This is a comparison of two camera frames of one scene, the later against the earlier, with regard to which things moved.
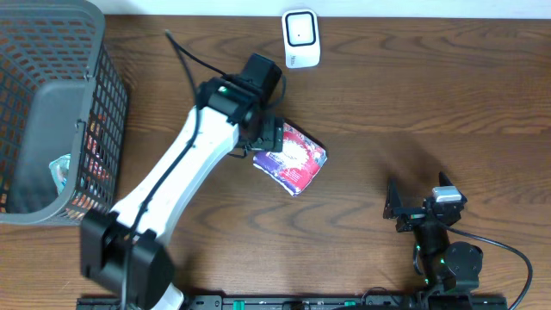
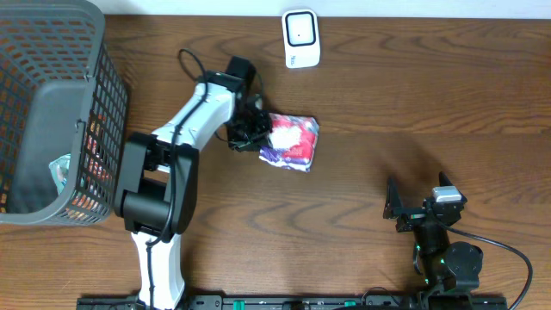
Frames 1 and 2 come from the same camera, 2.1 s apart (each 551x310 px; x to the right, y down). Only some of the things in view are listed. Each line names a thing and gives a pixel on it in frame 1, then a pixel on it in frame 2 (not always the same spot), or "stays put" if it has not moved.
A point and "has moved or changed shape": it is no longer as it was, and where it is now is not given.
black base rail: (315, 302) stays put
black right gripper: (393, 209) stays put
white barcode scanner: (301, 38) stays put
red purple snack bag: (297, 164) has moved or changed shape
